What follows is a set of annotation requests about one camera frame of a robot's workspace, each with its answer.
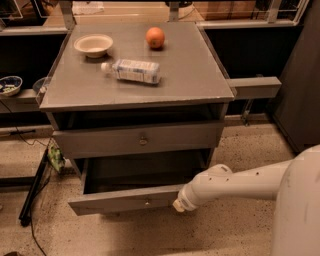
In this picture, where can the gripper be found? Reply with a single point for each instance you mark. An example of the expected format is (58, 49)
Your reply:
(185, 199)

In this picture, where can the grey drawer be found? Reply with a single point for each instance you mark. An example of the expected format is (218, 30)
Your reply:
(115, 184)
(125, 140)

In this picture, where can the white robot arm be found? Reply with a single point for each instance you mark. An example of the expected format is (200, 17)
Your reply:
(293, 184)

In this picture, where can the grey drawer cabinet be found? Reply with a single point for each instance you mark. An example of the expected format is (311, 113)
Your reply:
(192, 87)

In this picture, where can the green chip bag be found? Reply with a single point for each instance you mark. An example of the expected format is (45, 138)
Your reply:
(56, 158)

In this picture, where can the grey side shelf beam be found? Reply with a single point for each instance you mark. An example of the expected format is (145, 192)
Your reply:
(254, 88)

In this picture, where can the clear plastic water bottle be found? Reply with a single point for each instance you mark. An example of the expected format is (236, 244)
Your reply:
(132, 70)

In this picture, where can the dark grey side cabinet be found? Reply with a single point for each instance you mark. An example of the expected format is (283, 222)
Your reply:
(296, 109)

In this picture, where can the black floor bar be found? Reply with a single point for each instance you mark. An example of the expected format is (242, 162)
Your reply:
(24, 216)

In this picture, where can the orange fruit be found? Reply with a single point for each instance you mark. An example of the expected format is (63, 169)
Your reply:
(155, 37)

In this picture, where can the white paper bowl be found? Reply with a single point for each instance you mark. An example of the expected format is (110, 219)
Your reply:
(93, 45)

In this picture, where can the clear plastic container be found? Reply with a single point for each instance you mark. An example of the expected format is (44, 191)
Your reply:
(40, 87)

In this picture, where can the blue patterned bowl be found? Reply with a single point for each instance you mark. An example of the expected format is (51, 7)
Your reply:
(10, 85)

